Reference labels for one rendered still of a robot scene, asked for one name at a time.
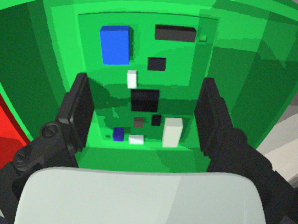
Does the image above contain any green bin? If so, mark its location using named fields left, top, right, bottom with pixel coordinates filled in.
left=0, top=0, right=298, bottom=173

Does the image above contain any green circuit board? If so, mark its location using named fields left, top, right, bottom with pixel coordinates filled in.
left=77, top=12, right=218, bottom=147

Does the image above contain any red bin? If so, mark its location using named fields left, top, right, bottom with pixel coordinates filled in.
left=0, top=93, right=30, bottom=169

